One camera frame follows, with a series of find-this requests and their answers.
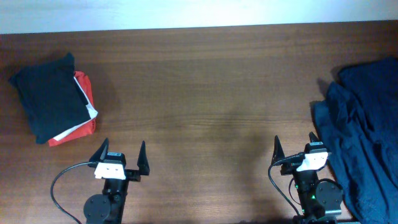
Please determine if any left black cable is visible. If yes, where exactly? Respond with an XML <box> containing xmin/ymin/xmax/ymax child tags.
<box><xmin>50</xmin><ymin>161</ymin><xmax>98</xmax><ymax>224</ymax></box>

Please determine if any folded red garment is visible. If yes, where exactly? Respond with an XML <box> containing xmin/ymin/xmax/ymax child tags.
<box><xmin>48</xmin><ymin>71</ymin><xmax>96</xmax><ymax>147</ymax></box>

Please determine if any folded white garment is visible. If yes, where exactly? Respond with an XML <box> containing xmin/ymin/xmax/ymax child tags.
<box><xmin>53</xmin><ymin>77</ymin><xmax>98</xmax><ymax>141</ymax></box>

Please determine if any dark blue clothes pile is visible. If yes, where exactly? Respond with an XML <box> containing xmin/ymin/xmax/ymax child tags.
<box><xmin>312</xmin><ymin>57</ymin><xmax>397</xmax><ymax>223</ymax></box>

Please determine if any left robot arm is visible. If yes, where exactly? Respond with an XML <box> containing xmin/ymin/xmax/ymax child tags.
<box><xmin>83</xmin><ymin>139</ymin><xmax>150</xmax><ymax>224</ymax></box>

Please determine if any folded black garment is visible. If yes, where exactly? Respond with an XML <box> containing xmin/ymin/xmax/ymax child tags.
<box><xmin>9</xmin><ymin>53</ymin><xmax>91</xmax><ymax>144</ymax></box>

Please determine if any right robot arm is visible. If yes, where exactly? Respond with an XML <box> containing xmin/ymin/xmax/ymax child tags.
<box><xmin>268</xmin><ymin>132</ymin><xmax>343</xmax><ymax>224</ymax></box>

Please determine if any right black cable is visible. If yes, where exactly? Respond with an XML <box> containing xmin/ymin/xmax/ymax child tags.
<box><xmin>267</xmin><ymin>152</ymin><xmax>307</xmax><ymax>218</ymax></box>

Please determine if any black cable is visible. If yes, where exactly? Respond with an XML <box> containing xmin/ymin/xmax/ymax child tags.
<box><xmin>50</xmin><ymin>161</ymin><xmax>98</xmax><ymax>224</ymax></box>
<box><xmin>267</xmin><ymin>152</ymin><xmax>307</xmax><ymax>218</ymax></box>

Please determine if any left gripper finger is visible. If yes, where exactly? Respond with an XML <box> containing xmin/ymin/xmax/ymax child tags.
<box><xmin>137</xmin><ymin>141</ymin><xmax>150</xmax><ymax>175</ymax></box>
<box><xmin>88</xmin><ymin>138</ymin><xmax>109</xmax><ymax>167</ymax></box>

